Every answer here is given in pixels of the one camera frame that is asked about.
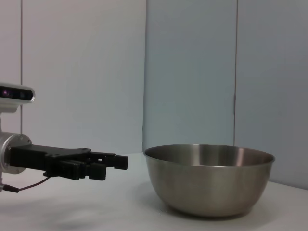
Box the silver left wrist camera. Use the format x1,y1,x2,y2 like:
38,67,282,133
0,82,37,114

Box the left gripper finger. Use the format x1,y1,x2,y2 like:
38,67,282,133
90,151,129,170

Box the stainless steel mixing bowl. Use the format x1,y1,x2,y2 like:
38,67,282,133
143,143,276,218

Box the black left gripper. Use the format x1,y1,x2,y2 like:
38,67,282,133
9,143,107,181

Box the dark left gripper cable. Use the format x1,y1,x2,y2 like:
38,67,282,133
0,176,50,193

